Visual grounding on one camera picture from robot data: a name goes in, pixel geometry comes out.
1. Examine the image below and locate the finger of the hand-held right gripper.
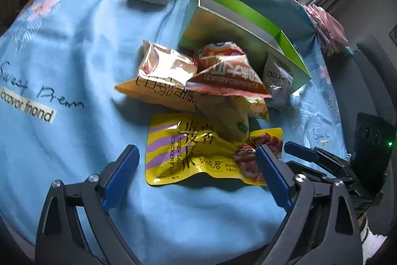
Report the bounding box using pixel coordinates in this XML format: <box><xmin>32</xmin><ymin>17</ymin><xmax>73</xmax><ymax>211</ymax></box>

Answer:
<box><xmin>284</xmin><ymin>142</ymin><xmax>352</xmax><ymax>174</ymax></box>
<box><xmin>286</xmin><ymin>160</ymin><xmax>354</xmax><ymax>189</ymax></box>

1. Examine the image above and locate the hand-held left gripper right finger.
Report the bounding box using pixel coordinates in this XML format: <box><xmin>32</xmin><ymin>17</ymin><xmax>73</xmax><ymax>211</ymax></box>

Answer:
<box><xmin>255</xmin><ymin>144</ymin><xmax>363</xmax><ymax>265</ymax></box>

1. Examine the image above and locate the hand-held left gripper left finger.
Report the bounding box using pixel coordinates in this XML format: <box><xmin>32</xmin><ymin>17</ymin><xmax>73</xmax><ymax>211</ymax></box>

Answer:
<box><xmin>35</xmin><ymin>145</ymin><xmax>141</xmax><ymax>265</ymax></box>

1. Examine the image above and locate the yellow purple striped snack packet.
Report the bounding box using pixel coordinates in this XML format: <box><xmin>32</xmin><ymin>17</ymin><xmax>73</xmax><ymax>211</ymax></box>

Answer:
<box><xmin>145</xmin><ymin>113</ymin><xmax>284</xmax><ymax>187</ymax></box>

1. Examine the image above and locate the small grey snack packet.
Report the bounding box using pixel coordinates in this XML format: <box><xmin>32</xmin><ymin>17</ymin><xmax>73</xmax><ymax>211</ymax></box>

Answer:
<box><xmin>263</xmin><ymin>52</ymin><xmax>295</xmax><ymax>110</ymax></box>

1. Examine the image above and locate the yellow green snack packet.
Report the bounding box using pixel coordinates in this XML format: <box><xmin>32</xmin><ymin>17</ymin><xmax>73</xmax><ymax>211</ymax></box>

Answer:
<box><xmin>194</xmin><ymin>93</ymin><xmax>270</xmax><ymax>143</ymax></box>

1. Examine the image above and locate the large orange snack packet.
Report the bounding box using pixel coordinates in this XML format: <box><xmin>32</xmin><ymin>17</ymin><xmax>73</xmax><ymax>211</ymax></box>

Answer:
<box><xmin>114</xmin><ymin>77</ymin><xmax>199</xmax><ymax>113</ymax></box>

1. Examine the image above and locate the orange red snack packet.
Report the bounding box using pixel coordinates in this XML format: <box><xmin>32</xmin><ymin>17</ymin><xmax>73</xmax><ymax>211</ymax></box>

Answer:
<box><xmin>185</xmin><ymin>54</ymin><xmax>272</xmax><ymax>98</ymax></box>

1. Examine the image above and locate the beige foil snack packet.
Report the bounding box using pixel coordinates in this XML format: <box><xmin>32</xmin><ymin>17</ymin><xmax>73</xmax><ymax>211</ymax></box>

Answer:
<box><xmin>136</xmin><ymin>40</ymin><xmax>198</xmax><ymax>88</ymax></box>

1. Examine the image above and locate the red round-print snack packet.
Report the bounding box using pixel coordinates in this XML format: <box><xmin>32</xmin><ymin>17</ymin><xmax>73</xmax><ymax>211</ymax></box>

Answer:
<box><xmin>194</xmin><ymin>41</ymin><xmax>249</xmax><ymax>68</ymax></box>

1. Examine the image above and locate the green cardboard box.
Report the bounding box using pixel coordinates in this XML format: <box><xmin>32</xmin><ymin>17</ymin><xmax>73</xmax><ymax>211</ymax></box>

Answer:
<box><xmin>178</xmin><ymin>0</ymin><xmax>312</xmax><ymax>93</ymax></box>

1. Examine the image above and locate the grey chair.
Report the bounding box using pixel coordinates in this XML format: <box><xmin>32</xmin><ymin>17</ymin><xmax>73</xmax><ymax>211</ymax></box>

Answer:
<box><xmin>323</xmin><ymin>34</ymin><xmax>397</xmax><ymax>141</ymax></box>

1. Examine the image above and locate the pink cloth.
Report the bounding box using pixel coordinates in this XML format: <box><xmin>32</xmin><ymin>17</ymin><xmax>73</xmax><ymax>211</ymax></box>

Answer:
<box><xmin>302</xmin><ymin>3</ymin><xmax>349</xmax><ymax>56</ymax></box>

